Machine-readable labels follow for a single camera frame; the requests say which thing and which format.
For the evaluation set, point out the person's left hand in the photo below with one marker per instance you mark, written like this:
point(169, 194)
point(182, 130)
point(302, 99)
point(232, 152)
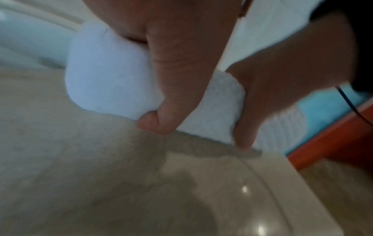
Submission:
point(174, 34)

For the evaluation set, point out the person's right hand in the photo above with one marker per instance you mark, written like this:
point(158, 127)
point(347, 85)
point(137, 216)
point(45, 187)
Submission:
point(297, 64)

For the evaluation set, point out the white towel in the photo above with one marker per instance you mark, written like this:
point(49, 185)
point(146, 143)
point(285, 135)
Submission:
point(110, 76)

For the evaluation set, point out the light blue cloth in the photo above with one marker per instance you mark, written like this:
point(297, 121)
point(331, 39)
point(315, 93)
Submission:
point(323, 108)

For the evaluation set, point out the orange wooden edge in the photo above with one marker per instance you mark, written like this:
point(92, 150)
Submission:
point(329, 142)

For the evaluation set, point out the white basin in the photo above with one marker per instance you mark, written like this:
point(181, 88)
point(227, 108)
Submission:
point(32, 36)

